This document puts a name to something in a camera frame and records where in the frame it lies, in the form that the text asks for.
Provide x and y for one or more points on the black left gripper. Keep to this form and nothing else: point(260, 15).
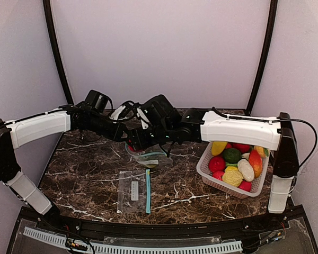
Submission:
point(115, 130)

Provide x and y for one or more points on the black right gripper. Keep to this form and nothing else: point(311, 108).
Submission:
point(150, 140)

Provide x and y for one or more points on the large clear zip bag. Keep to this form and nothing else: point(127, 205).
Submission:
point(152, 153)

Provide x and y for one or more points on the dark green toy pepper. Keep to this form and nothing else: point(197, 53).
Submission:
point(232, 155)

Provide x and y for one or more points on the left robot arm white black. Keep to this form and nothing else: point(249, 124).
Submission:
point(87, 115)

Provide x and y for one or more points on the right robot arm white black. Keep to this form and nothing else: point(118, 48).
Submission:
point(162, 123)

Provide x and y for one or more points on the small clear zip bag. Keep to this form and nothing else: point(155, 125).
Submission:
point(134, 191)

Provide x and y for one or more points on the white plastic basket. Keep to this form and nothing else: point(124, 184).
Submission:
point(207, 178)

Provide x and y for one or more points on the red toy fruit left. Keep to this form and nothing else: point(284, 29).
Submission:
point(216, 163)

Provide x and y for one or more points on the red toy fruit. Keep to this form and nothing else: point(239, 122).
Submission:
point(246, 186)
point(216, 163)

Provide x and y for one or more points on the red toy fruit front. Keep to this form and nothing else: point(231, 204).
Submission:
point(246, 186)

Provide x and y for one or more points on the orange toy carrot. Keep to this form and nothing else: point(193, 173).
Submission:
point(256, 162)

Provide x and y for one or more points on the yellow toy pear with leaf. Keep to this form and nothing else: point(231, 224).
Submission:
point(263, 152)

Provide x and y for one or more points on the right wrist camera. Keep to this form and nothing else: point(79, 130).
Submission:
point(143, 119)

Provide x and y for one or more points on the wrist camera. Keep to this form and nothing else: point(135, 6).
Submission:
point(125, 112)
point(143, 119)

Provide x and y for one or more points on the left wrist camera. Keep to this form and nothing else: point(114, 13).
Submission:
point(125, 112)

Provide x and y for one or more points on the white slotted cable duct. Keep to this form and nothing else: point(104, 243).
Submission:
point(127, 245)

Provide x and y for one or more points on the black front rail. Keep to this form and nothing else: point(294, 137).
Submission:
point(239, 228)

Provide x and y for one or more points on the black corner frame post left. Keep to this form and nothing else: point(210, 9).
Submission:
point(56, 51)

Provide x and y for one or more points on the black corner frame post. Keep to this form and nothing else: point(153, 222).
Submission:
point(263, 57)
point(56, 51)

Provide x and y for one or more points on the black corner frame post right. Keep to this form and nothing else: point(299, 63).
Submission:
point(263, 57)

